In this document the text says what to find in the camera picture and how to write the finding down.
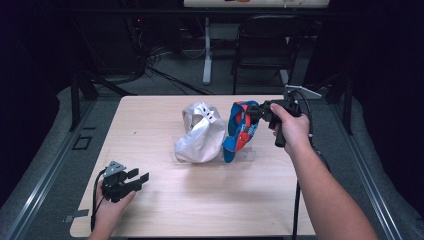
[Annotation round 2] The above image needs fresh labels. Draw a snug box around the grey tape strip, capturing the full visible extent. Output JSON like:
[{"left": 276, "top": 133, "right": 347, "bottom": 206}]
[{"left": 63, "top": 208, "right": 90, "bottom": 224}]

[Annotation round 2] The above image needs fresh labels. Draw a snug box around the person's right hand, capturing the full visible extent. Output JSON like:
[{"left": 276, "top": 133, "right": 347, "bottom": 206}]
[{"left": 269, "top": 102, "right": 313, "bottom": 156}]

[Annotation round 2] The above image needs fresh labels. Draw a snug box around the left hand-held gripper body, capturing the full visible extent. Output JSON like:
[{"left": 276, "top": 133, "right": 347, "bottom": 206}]
[{"left": 101, "top": 160, "right": 136, "bottom": 203}]

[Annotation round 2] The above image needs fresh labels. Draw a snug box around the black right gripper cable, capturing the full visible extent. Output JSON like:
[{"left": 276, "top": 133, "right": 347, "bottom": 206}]
[{"left": 288, "top": 89, "right": 331, "bottom": 240}]

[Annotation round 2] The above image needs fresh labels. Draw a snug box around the white desk leg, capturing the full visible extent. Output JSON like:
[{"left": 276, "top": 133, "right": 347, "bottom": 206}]
[{"left": 202, "top": 17, "right": 213, "bottom": 86}]

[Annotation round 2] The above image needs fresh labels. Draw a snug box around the black folding chair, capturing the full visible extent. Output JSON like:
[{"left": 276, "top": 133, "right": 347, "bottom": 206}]
[{"left": 230, "top": 13, "right": 313, "bottom": 96}]

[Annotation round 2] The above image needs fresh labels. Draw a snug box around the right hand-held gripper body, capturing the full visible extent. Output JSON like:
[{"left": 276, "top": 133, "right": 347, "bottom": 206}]
[{"left": 264, "top": 84, "right": 323, "bottom": 148}]

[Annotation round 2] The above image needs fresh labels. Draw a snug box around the white cap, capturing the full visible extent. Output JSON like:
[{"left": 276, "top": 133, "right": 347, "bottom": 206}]
[{"left": 173, "top": 101, "right": 227, "bottom": 165}]

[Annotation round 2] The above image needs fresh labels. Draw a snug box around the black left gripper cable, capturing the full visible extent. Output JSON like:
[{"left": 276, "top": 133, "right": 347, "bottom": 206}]
[{"left": 90, "top": 168, "right": 108, "bottom": 233}]

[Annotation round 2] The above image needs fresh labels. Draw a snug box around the person's left hand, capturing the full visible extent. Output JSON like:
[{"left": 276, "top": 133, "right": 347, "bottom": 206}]
[{"left": 93, "top": 186, "right": 137, "bottom": 234}]

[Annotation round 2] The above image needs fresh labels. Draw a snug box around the black metal stand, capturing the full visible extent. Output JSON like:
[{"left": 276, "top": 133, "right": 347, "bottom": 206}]
[
  {"left": 68, "top": 71, "right": 138, "bottom": 132},
  {"left": 301, "top": 71, "right": 354, "bottom": 136}
]

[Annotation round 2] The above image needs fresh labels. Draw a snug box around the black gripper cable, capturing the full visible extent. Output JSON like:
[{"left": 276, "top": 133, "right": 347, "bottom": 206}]
[
  {"left": 90, "top": 168, "right": 108, "bottom": 233},
  {"left": 288, "top": 89, "right": 331, "bottom": 240}
]

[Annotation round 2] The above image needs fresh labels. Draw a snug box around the black tape square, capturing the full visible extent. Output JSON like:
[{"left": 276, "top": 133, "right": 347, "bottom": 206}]
[{"left": 71, "top": 134, "right": 94, "bottom": 151}]

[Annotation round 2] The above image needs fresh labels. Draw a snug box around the bundle of floor cables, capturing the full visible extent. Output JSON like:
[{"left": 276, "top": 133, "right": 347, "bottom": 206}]
[{"left": 126, "top": 16, "right": 214, "bottom": 96}]

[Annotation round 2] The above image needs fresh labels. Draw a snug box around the blue and orange cap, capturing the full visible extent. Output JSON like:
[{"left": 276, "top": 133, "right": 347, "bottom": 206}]
[{"left": 222, "top": 100, "right": 261, "bottom": 164}]

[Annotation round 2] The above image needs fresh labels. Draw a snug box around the aluminium floor rail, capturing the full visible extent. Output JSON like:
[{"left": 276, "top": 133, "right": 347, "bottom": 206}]
[
  {"left": 0, "top": 99, "right": 98, "bottom": 240},
  {"left": 329, "top": 99, "right": 405, "bottom": 240}
]

